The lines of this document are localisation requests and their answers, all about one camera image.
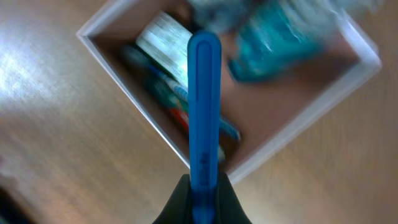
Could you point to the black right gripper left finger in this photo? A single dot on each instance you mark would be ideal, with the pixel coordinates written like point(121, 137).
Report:
point(178, 209)

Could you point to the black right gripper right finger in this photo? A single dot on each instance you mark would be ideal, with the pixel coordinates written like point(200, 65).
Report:
point(228, 209)

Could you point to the Colgate toothpaste tube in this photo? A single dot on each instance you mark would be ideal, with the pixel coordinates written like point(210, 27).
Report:
point(175, 107)

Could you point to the blue white toothbrush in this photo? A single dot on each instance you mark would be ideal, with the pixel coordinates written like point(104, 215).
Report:
point(134, 56)

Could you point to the blue razor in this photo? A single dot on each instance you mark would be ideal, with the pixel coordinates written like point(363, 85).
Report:
point(204, 83)

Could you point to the green white soap box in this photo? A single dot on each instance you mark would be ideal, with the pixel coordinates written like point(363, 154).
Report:
point(165, 40)

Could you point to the blue mouthwash bottle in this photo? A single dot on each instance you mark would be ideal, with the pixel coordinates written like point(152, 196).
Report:
point(280, 34)

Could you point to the foam soap pump bottle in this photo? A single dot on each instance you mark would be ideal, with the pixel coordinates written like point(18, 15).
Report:
point(220, 15)

